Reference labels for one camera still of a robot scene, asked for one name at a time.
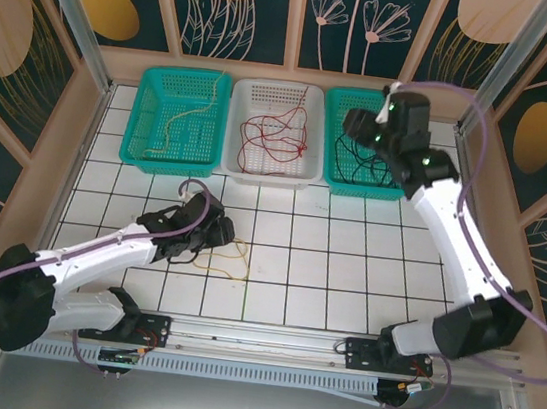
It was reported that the aluminium front rail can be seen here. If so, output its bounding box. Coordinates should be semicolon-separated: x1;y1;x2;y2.
41;291;535;400

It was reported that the thin yellow cable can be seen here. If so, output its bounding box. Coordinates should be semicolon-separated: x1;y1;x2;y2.
192;232;254;283
142;61;229;167

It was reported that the thin black cable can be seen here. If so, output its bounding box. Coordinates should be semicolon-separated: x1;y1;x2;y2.
329;130;364;185
356;154;411;193
349;147;402;190

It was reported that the aluminium table side rail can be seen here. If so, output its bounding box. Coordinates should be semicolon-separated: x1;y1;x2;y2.
429;130;533;355
14;75;117;303

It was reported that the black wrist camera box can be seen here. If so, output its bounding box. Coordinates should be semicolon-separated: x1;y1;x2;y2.
340;105;386;152
211;214;239;251

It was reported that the slotted grey cable duct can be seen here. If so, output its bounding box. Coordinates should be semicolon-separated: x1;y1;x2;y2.
23;331;386;407

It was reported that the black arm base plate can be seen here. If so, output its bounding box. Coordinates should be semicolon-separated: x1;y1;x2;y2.
341;333;437;383
126;309;174;351

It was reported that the teal plastic mesh basket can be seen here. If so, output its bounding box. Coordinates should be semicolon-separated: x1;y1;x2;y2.
312;83;438;208
116;60;235;184

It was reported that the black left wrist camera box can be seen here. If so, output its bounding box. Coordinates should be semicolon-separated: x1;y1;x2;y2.
211;214;239;251

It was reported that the small black circuit board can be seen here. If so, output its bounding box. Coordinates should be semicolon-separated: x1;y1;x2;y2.
98;346;142;367

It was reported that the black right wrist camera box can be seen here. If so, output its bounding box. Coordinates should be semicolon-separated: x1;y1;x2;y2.
340;105;386;152

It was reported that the white plastic mesh basket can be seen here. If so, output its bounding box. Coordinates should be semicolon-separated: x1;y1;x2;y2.
219;73;335;196

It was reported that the aluminium corner post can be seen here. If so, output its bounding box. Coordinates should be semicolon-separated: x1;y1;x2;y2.
7;0;126;95
454;0;547;147

